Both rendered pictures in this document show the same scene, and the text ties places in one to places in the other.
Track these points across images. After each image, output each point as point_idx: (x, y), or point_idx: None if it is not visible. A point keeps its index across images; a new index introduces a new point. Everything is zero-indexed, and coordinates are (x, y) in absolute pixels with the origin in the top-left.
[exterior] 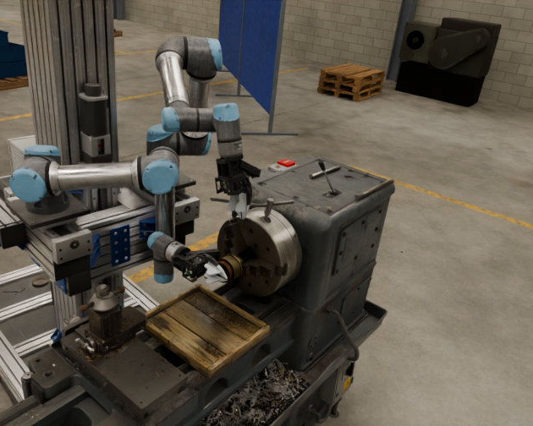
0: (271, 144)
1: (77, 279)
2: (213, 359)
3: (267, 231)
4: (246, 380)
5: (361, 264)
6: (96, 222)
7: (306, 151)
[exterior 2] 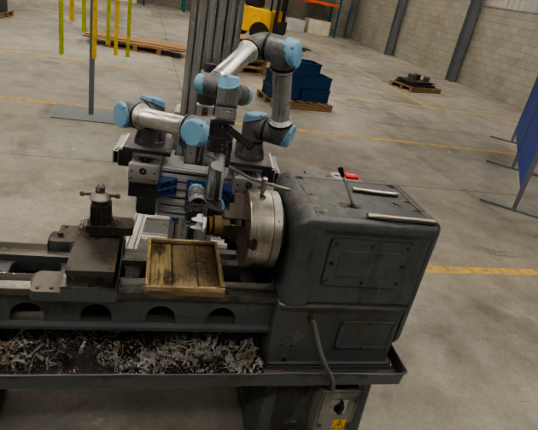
0: (505, 219)
1: (144, 201)
2: (160, 284)
3: (252, 204)
4: (196, 329)
5: (377, 299)
6: (178, 168)
7: None
